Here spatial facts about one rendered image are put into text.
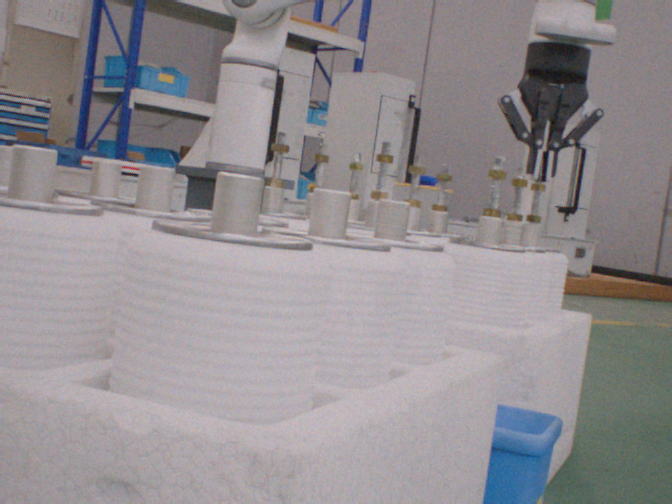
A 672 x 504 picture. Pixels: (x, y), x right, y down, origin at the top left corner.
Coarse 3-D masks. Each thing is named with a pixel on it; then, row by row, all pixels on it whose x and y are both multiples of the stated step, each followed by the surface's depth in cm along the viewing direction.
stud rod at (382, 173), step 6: (384, 144) 100; (390, 144) 101; (384, 150) 100; (390, 150) 101; (384, 162) 101; (378, 168) 101; (384, 168) 101; (378, 174) 101; (384, 174) 101; (378, 180) 101; (384, 180) 101; (378, 186) 101; (384, 186) 101
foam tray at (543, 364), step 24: (576, 312) 123; (456, 336) 90; (480, 336) 89; (504, 336) 89; (528, 336) 88; (552, 336) 94; (576, 336) 112; (504, 360) 89; (528, 360) 88; (552, 360) 96; (576, 360) 115; (504, 384) 89; (528, 384) 88; (552, 384) 99; (576, 384) 119; (528, 408) 88; (552, 408) 102; (576, 408) 123; (552, 456) 108
